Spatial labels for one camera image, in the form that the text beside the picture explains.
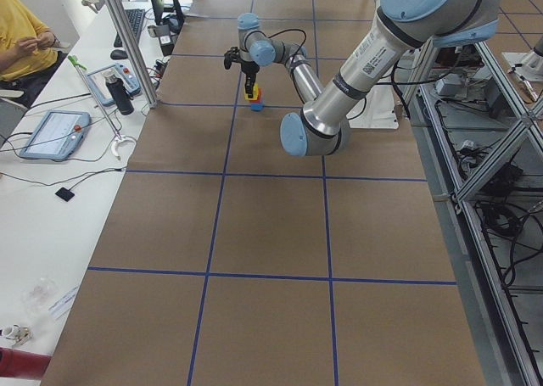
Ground person in yellow shirt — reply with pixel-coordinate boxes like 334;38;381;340
1;0;66;108

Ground black water bottle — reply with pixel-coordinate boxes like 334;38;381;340
104;71;134;115

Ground brown paper table cover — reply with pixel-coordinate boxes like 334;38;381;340
42;0;529;386

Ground red cube block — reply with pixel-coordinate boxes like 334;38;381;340
249;89;262;105

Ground teach pendant near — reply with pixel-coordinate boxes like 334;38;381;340
19;110;92;161

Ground aluminium frame post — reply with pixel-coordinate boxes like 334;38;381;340
104;0;158;109

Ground yellow cube block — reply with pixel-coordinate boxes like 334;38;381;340
244;83;260;101

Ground red fire extinguisher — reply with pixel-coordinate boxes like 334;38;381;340
0;348;51;380

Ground teach pendant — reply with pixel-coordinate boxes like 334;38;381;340
19;110;92;161
87;62;142;108

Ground small black square pad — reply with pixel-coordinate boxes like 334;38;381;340
55;187;75;202

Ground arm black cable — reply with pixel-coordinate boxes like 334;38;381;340
262;28;309;64

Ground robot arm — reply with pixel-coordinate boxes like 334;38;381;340
224;0;499;156

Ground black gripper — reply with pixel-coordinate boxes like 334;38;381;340
241;60;258;93

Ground black keyboard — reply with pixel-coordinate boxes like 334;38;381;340
125;8;145;45

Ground black monitor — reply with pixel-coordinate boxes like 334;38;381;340
150;0;185;33

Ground black computer mouse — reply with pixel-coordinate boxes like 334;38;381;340
109;49;128;60

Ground white pedestal base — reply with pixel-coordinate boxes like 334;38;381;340
347;86;399;131

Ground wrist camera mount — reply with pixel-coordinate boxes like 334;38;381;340
223;47;241;70

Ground teach pendant far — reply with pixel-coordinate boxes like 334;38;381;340
87;62;142;108

